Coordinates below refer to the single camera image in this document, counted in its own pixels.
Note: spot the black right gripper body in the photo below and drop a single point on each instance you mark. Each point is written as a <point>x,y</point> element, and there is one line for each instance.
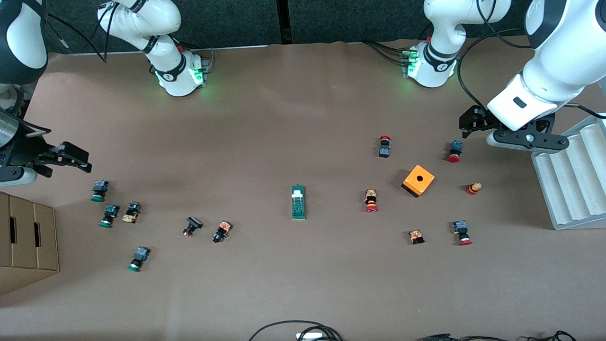
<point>24,150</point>

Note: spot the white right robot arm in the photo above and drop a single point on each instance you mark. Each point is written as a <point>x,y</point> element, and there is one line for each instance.
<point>161,28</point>

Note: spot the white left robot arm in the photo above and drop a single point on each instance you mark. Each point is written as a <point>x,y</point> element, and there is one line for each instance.
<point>558,71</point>

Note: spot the red pushbutton with blue block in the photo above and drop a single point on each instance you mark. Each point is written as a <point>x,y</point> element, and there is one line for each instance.
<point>455,150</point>
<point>461,232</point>

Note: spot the green pushbutton with blue block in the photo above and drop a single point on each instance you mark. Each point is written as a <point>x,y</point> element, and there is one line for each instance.
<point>138,258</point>
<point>99,189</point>
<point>109,215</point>

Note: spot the red yellow mushroom button head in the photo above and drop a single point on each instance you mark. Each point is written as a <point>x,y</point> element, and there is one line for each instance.
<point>473,188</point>

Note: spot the white ridged plastic tray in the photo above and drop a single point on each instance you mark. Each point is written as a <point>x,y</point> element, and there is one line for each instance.
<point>577,189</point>

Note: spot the brown cardboard box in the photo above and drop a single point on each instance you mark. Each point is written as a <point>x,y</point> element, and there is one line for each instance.
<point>28,237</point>

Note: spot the red pushbutton with black block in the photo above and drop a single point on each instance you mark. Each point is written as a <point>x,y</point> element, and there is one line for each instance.
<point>384,148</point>

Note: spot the orange black contact block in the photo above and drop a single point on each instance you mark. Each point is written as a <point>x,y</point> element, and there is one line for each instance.
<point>416,236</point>

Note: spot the red pushbutton with orange block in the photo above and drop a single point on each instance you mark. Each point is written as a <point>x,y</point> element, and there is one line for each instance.
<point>371,201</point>

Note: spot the black square button red base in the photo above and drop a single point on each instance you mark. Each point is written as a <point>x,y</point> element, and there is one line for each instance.
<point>192,225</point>

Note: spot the black pushbutton with orange block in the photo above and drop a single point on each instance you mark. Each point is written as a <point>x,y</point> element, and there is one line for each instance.
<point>221,231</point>

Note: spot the black connector device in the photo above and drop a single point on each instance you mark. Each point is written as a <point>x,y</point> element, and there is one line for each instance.
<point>435,337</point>

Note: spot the brown paper table cover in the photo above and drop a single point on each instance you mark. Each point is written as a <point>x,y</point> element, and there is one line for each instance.
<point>303,274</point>

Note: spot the white plug adapter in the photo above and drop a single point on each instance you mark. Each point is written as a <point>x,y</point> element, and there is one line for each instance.
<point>310,336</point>

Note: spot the orange button enclosure box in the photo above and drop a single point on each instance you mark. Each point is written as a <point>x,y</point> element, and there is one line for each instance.
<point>418,180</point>

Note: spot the beige black switch block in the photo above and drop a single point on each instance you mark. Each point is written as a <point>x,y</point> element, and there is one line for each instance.
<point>131,211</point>

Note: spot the black vertical post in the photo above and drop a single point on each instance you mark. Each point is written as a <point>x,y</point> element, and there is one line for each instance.
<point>283,19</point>

